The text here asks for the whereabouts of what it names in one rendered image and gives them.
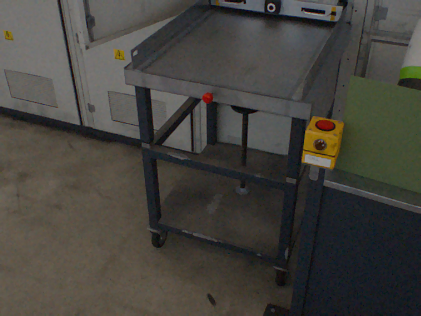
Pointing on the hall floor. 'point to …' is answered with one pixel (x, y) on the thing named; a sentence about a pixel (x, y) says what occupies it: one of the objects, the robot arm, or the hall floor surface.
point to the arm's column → (364, 259)
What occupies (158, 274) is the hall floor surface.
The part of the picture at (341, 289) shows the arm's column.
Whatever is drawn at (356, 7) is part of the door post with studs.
